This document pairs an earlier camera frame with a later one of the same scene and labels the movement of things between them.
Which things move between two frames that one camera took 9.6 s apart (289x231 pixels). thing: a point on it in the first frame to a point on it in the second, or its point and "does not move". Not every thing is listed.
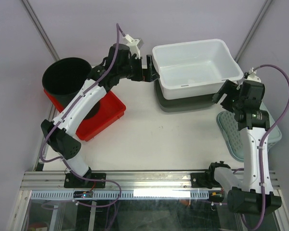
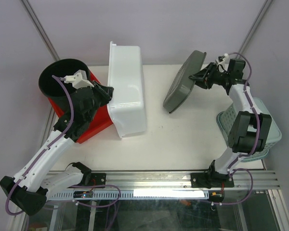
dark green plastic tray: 181,105 to 181,85
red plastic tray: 111,107 does not move
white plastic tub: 195,69 to 127,108
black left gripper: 148,75 to 106,92
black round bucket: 63,77 does not move
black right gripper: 228,87 to 204,74
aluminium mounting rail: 55,181 does not move
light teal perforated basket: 233,134 does not move
